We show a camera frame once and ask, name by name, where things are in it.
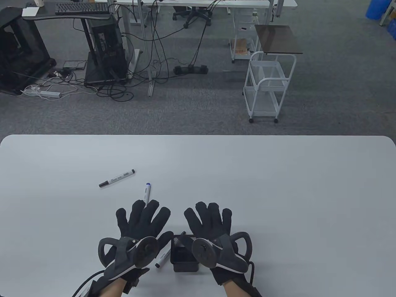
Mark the person's right hand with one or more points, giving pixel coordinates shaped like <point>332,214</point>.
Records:
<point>210,222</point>

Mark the person's left hand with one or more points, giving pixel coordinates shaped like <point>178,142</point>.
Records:
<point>139,219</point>

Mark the blue capped white marker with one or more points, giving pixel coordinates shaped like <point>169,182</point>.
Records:
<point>146,193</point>

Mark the black mesh pen holder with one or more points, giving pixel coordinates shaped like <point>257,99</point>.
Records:
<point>184,256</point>

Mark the black capped white marker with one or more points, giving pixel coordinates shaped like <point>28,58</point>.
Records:
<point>117,178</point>
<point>162,256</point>

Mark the person's right forearm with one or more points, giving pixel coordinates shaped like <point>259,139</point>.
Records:
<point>235,290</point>

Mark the dark gray tracking controller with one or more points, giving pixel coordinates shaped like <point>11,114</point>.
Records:
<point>123,260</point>
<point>229,253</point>

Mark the white rolling cart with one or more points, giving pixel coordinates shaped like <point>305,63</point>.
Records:
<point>263,103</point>

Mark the black power strip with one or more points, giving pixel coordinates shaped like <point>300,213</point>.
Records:
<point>190,70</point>

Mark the white power strip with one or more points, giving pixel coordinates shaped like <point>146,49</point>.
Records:
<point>49,93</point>

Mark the black power adapter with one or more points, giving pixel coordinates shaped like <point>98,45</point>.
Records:
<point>63,73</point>

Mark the gray network box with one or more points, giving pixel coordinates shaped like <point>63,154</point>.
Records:
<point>74,65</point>

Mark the white shelf cart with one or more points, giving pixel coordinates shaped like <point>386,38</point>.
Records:
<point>241,55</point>

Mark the black computer tower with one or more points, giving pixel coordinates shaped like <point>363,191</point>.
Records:
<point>108,46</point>

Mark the cardboard box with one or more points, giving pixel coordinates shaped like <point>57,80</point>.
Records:
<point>239,46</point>

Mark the brown side table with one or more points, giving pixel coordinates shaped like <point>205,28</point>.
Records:
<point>278,38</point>

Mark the clear plastic bottle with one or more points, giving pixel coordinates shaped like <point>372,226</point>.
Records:
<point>255,18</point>

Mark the black office chair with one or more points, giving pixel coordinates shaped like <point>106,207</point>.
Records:
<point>196,14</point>

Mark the black keyboard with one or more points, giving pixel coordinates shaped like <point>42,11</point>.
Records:
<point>80,8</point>

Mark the long white desk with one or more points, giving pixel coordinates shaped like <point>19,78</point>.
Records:
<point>185,3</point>

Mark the black desk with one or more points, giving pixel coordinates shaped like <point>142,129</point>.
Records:
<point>46,14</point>

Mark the short white desk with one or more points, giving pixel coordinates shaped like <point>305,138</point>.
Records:
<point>287,3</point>

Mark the white paper sheet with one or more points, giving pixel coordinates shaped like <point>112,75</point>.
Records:
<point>30,11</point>

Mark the white cup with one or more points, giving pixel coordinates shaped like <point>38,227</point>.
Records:
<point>39,2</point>

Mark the blue crate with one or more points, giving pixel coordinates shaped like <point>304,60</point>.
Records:
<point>392,32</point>

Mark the blue bin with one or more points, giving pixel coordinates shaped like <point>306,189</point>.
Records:
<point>376,10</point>

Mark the white table frame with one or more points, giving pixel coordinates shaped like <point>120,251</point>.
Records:
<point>386,17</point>

